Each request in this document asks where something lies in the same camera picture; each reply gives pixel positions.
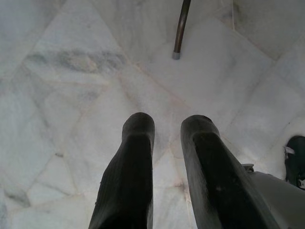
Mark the grey robot leg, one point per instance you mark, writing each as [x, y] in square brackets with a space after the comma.
[274, 200]

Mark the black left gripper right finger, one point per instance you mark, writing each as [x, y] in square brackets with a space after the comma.
[214, 176]

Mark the black robot foot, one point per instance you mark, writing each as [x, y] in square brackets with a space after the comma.
[295, 159]

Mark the brown metal chair leg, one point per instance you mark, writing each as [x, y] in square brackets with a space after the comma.
[180, 31]

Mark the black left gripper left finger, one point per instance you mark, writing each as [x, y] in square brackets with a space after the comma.
[128, 171]

